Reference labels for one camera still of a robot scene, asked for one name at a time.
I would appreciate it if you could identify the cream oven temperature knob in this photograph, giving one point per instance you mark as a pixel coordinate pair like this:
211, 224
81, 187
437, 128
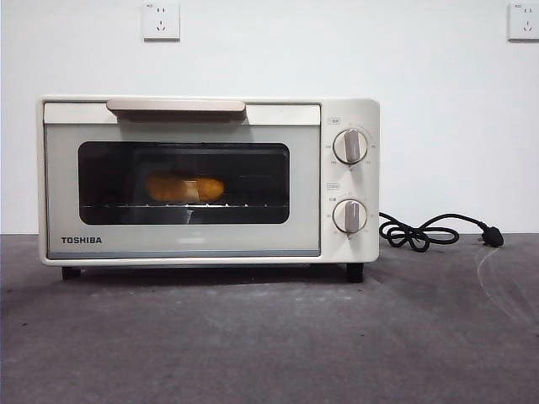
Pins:
351, 147

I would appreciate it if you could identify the cream Toshiba toaster oven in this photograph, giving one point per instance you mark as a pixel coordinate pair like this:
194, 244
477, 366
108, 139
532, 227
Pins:
370, 185

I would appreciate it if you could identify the cream oven timer knob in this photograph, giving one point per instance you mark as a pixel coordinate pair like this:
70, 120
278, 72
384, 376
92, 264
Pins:
349, 216

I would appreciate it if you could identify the white wall socket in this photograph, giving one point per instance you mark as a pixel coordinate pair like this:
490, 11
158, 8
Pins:
525, 22
161, 22

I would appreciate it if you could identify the yellow corn cob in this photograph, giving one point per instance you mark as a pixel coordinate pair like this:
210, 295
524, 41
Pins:
164, 189

